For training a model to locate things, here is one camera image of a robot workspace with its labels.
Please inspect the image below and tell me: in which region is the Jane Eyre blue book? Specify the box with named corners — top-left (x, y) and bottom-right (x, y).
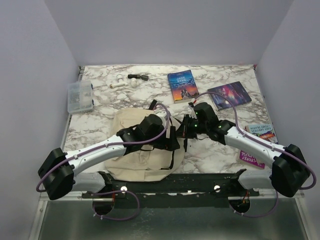
top-left (167, 70), bottom-right (199, 104)

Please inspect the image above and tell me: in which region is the black cylindrical tool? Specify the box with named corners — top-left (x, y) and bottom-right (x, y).
top-left (127, 74), bottom-right (149, 81)

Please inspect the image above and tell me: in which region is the Treehouse book purple cover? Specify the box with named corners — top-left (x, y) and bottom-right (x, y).
top-left (237, 150), bottom-right (265, 170)

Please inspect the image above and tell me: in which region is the Treehouse book blue cover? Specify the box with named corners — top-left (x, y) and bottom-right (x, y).
top-left (245, 123), bottom-right (278, 144)

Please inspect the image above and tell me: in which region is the clear plastic organizer box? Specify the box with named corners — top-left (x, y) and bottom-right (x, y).
top-left (67, 80), bottom-right (94, 114)

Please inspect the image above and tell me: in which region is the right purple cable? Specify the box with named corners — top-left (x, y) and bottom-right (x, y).
top-left (191, 92), bottom-right (316, 218)

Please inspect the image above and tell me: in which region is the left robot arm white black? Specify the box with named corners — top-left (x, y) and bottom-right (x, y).
top-left (36, 114), bottom-right (180, 200)

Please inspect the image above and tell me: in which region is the beige student backpack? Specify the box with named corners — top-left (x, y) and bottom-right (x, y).
top-left (104, 107), bottom-right (185, 182)

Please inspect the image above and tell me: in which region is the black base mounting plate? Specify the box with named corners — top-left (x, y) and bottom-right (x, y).
top-left (82, 173), bottom-right (259, 209)

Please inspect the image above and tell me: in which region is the dark purple book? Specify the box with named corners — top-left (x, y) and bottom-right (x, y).
top-left (207, 81), bottom-right (252, 110)

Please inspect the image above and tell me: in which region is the purple cable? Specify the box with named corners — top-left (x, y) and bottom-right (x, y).
top-left (191, 92), bottom-right (316, 218)
top-left (36, 102), bottom-right (172, 221)

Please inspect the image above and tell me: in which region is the white plastic pipe fitting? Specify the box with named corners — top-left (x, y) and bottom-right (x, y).
top-left (109, 74), bottom-right (128, 89)

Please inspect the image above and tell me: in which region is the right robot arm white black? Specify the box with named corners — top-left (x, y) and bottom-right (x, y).
top-left (176, 102), bottom-right (311, 198)

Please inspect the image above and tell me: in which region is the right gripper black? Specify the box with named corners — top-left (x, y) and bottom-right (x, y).
top-left (175, 114), bottom-right (209, 139)

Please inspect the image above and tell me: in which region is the small white round cap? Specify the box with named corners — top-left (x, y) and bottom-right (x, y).
top-left (131, 78), bottom-right (139, 88)

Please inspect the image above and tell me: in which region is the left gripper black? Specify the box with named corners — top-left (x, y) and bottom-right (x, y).
top-left (143, 125), bottom-right (180, 151)

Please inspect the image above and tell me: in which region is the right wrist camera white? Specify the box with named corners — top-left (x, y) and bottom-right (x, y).
top-left (188, 102), bottom-right (197, 119)

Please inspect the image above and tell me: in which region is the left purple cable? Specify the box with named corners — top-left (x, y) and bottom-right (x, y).
top-left (36, 102), bottom-right (172, 221)

